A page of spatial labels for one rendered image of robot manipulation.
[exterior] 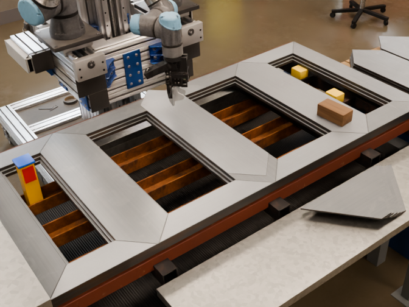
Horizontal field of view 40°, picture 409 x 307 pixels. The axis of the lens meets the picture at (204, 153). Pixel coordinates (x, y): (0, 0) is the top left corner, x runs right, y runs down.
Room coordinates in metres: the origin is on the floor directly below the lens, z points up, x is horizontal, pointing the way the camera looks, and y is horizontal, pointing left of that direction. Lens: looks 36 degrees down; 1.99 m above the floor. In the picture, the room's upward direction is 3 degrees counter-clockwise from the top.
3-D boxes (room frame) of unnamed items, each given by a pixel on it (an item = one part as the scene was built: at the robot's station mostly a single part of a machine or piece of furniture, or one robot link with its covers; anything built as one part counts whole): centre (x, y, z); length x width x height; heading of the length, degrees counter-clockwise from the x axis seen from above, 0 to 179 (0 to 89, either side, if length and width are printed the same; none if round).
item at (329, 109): (1.77, -0.49, 0.87); 0.12 x 0.06 x 0.05; 39
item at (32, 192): (1.55, 0.62, 0.78); 0.05 x 0.05 x 0.19; 34
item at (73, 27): (2.26, 0.55, 1.09); 0.15 x 0.15 x 0.10
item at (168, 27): (1.87, 0.10, 1.20); 0.09 x 0.08 x 0.11; 63
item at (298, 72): (2.25, -0.45, 0.79); 0.06 x 0.05 x 0.04; 34
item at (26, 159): (1.55, 0.62, 0.88); 0.06 x 0.06 x 0.02; 34
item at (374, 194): (1.39, -0.53, 0.77); 0.45 x 0.20 x 0.04; 124
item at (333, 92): (2.02, -0.56, 0.79); 0.06 x 0.05 x 0.04; 34
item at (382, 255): (1.84, -0.78, 0.34); 0.06 x 0.06 x 0.68; 34
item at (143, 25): (1.93, 0.18, 1.19); 0.11 x 0.11 x 0.08; 63
